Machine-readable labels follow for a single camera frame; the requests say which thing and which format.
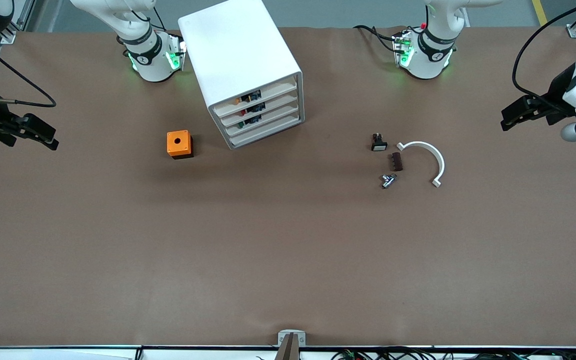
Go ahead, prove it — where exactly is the black base cable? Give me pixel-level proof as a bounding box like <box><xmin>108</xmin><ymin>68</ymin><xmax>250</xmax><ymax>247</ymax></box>
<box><xmin>130</xmin><ymin>5</ymin><xmax>169</xmax><ymax>33</ymax></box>
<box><xmin>353</xmin><ymin>24</ymin><xmax>400</xmax><ymax>53</ymax></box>

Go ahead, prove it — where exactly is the white drawer with blue button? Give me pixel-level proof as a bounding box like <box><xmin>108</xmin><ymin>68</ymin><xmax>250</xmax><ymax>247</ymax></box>
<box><xmin>216</xmin><ymin>90</ymin><xmax>300</xmax><ymax>131</ymax></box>

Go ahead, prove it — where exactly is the brown table cover sheet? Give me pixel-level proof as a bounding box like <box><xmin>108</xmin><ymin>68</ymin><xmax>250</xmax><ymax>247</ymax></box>
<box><xmin>0</xmin><ymin>26</ymin><xmax>576</xmax><ymax>348</ymax></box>

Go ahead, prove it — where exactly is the white drawer with orange button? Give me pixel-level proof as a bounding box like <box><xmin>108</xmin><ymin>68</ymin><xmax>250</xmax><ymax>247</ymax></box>
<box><xmin>213</xmin><ymin>78</ymin><xmax>299</xmax><ymax>119</ymax></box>

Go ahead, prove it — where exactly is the orange push button switch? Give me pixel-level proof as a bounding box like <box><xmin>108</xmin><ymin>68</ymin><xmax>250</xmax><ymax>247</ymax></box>
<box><xmin>234</xmin><ymin>90</ymin><xmax>263</xmax><ymax>106</ymax></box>

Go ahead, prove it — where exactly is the white curved plastic arc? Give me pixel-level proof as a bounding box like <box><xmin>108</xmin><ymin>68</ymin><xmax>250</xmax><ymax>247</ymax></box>
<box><xmin>396</xmin><ymin>141</ymin><xmax>446</xmax><ymax>188</ymax></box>

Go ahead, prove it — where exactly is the black cable bundle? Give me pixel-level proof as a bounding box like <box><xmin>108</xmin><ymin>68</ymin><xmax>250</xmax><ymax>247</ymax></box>
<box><xmin>333</xmin><ymin>347</ymin><xmax>576</xmax><ymax>360</ymax></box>

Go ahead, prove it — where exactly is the white drawer cabinet shell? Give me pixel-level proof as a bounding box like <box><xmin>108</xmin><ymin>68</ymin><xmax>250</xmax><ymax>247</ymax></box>
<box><xmin>177</xmin><ymin>0</ymin><xmax>305</xmax><ymax>150</ymax></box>

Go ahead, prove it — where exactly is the small blue object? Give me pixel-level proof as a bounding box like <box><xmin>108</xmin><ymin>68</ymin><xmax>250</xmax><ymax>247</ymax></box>
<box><xmin>237</xmin><ymin>114</ymin><xmax>263</xmax><ymax>130</ymax></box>

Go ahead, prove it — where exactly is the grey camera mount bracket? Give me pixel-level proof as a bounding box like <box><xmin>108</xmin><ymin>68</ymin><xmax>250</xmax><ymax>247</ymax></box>
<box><xmin>274</xmin><ymin>329</ymin><xmax>307</xmax><ymax>360</ymax></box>

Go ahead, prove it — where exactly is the orange button enclosure box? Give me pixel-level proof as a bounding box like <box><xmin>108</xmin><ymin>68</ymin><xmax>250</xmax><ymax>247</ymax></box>
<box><xmin>166</xmin><ymin>130</ymin><xmax>194</xmax><ymax>160</ymax></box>

